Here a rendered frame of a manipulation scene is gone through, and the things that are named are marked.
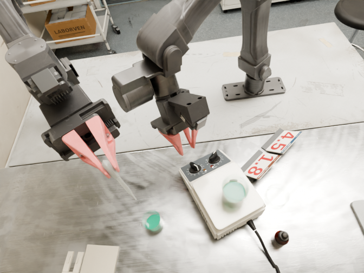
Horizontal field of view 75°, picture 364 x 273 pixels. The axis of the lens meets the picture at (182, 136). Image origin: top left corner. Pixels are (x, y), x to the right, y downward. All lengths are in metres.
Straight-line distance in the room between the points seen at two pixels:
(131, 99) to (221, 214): 0.30
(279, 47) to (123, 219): 0.81
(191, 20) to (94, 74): 0.63
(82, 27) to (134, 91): 2.18
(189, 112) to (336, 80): 0.63
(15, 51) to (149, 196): 0.44
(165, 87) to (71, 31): 2.22
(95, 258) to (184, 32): 0.53
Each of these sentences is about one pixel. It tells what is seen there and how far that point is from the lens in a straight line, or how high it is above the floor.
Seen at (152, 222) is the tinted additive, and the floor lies 0.93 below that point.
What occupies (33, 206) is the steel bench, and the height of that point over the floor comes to 0.90.
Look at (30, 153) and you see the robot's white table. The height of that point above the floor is 0.90.
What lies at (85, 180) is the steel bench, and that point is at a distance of 0.74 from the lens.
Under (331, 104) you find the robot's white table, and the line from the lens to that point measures 0.87.
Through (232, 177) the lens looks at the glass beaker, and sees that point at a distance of 0.50.
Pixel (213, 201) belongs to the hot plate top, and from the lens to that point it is 0.54.
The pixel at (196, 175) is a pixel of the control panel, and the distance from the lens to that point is 0.59.
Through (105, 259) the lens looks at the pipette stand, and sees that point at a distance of 0.65.
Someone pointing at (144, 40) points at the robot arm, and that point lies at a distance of 0.45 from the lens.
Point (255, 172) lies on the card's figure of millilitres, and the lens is 0.64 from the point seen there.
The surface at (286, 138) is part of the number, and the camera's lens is 0.71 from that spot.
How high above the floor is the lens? 1.50
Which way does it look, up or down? 56 degrees down
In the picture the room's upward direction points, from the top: 11 degrees counter-clockwise
